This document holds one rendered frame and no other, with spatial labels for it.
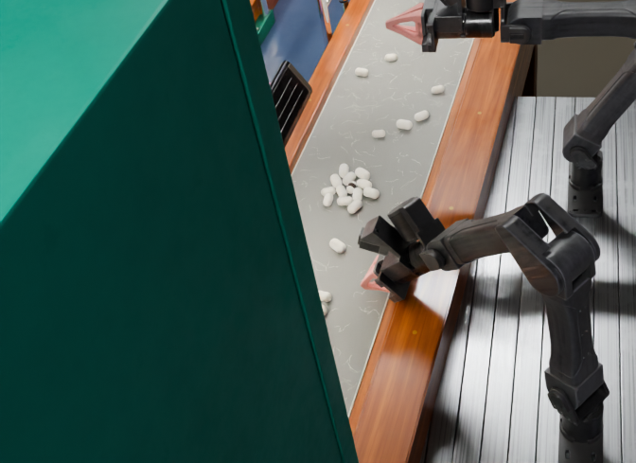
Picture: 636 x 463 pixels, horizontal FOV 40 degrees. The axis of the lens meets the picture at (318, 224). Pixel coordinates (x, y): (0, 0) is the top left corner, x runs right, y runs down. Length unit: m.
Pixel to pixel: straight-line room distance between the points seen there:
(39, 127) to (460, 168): 1.50
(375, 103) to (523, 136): 0.35
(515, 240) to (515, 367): 0.43
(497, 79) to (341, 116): 0.37
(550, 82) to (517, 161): 1.36
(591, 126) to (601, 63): 1.63
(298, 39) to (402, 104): 0.51
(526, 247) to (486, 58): 0.97
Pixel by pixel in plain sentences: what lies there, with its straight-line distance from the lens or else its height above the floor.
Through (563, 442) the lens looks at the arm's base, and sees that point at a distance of 1.55.
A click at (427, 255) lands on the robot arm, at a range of 1.45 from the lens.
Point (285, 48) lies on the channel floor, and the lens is 2.44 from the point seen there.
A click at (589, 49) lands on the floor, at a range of 3.51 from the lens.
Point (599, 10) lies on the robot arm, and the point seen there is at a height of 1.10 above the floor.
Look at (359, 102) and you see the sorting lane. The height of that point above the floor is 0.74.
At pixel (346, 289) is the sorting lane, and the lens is 1.68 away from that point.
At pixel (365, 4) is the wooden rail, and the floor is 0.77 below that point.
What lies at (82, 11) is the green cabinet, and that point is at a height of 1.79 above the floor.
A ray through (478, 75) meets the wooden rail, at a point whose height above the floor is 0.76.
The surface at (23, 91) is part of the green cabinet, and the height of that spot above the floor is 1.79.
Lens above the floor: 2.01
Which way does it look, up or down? 45 degrees down
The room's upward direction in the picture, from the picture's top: 12 degrees counter-clockwise
